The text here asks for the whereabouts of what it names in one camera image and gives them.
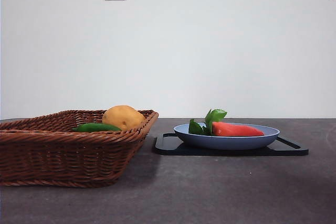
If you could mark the light blue round plate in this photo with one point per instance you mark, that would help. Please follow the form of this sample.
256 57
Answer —
225 142

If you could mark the orange carrot with green leaves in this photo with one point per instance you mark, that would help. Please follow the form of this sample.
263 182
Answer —
235 130

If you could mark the yellow-brown potato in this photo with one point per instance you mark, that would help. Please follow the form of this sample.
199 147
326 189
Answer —
123 117

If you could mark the black flat tray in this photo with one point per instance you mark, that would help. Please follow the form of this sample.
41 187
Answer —
169 150

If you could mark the green pepper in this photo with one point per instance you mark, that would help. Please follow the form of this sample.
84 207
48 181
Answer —
96 127

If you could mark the brown wicker basket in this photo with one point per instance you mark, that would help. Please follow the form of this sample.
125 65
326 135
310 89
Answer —
65 155

